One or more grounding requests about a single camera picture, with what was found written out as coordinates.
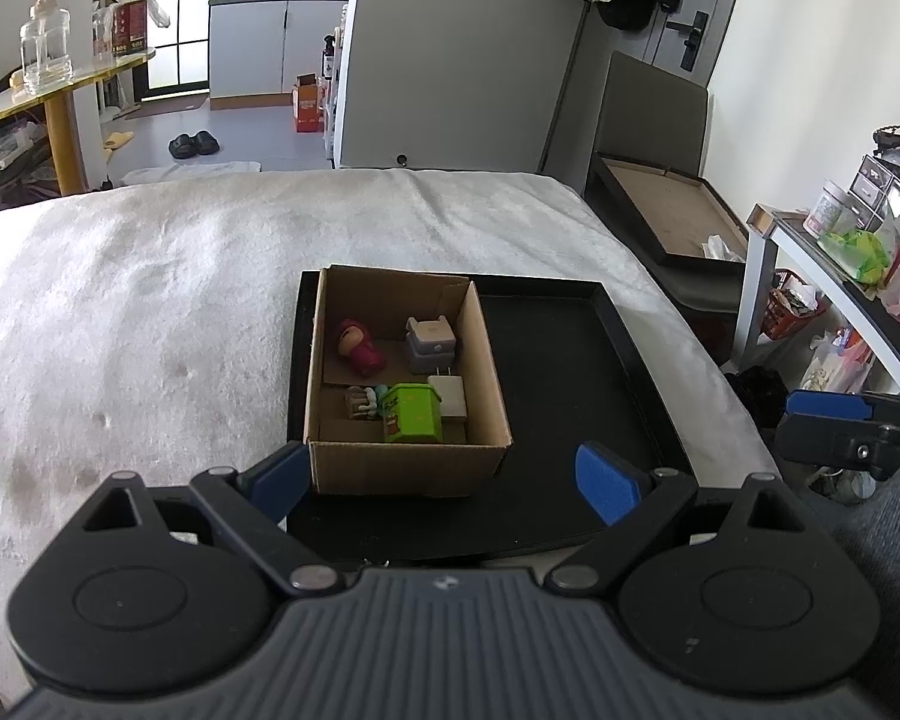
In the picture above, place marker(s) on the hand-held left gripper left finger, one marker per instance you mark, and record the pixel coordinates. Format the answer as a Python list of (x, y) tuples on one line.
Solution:
[(281, 474)]

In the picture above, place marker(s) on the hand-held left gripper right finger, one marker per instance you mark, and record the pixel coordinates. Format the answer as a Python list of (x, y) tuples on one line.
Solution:
[(607, 481)]

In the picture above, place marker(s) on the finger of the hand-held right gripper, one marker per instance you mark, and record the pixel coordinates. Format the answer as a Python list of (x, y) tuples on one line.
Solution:
[(825, 441), (825, 403)]

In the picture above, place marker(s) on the black tray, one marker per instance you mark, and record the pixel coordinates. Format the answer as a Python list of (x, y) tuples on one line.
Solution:
[(562, 390)]

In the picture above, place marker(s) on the brown small figurine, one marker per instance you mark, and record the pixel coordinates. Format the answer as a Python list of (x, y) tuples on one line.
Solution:
[(358, 403)]

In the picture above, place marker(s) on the brown cardboard box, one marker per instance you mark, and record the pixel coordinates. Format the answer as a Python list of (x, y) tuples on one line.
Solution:
[(405, 465)]

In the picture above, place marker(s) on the blue and red figurine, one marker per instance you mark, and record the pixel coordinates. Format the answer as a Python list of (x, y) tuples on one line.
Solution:
[(382, 395)]

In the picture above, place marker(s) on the green toy trash can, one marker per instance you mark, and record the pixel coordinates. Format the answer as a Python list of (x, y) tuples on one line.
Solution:
[(412, 414)]

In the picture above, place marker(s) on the red round figurine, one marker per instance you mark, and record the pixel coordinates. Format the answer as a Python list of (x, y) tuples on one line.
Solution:
[(360, 345)]

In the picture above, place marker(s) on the white wall charger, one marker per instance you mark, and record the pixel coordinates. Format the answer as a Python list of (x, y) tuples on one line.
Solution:
[(452, 394)]

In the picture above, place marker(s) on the grey cube charger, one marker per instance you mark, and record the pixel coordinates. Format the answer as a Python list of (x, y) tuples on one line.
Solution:
[(431, 341)]

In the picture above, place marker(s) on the black bag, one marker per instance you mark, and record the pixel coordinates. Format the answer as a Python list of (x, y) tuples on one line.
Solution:
[(757, 394)]

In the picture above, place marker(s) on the red basket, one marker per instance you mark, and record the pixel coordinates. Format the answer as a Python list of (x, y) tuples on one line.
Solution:
[(791, 307)]

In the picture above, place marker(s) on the person's leg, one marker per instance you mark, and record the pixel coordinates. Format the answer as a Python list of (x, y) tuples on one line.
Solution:
[(892, 577)]

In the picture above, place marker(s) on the green plastic bag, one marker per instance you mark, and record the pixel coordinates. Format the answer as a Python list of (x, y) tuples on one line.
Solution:
[(859, 255)]

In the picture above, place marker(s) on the white side table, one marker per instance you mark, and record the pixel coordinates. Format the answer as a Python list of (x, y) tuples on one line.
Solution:
[(795, 236)]

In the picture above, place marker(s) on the white tissue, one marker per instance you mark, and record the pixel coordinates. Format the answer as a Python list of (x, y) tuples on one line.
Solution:
[(724, 249)]

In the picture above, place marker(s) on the clear plastic jar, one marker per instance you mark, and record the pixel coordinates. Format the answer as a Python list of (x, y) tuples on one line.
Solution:
[(829, 210)]

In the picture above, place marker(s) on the small drawer organizer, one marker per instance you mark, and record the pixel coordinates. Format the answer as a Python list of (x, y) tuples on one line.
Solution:
[(874, 184)]

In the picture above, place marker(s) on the black framed board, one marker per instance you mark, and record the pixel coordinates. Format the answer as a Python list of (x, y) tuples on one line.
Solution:
[(660, 202)]

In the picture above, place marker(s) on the black slipper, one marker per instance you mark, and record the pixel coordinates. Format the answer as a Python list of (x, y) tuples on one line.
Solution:
[(182, 146), (206, 142)]

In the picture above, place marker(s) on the grey upholstered panel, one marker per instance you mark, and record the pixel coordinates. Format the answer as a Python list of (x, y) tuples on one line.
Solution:
[(652, 105)]

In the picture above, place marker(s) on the orange cardboard box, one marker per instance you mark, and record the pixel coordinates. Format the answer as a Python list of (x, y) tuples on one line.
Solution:
[(309, 109)]

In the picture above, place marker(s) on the yellow slipper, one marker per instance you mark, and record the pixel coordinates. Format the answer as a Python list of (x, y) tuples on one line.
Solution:
[(118, 141)]

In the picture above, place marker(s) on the brown doormat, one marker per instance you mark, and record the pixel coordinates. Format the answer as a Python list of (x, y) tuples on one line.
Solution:
[(165, 106)]

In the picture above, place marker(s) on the white power strip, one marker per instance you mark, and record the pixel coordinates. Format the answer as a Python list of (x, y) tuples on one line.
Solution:
[(15, 154)]

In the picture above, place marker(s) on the dark bottle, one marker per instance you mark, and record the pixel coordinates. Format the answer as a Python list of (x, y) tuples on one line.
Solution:
[(329, 60)]

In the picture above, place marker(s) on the white cabinet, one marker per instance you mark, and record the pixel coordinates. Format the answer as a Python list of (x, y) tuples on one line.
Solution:
[(270, 52)]

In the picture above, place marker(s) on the gold round table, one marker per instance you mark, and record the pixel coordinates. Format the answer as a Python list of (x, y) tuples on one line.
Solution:
[(64, 105)]

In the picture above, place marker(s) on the glass paned door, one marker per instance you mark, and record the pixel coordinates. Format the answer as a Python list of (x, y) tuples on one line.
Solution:
[(176, 15)]

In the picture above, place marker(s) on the red carton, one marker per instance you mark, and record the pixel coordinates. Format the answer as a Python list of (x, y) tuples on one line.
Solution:
[(130, 26)]

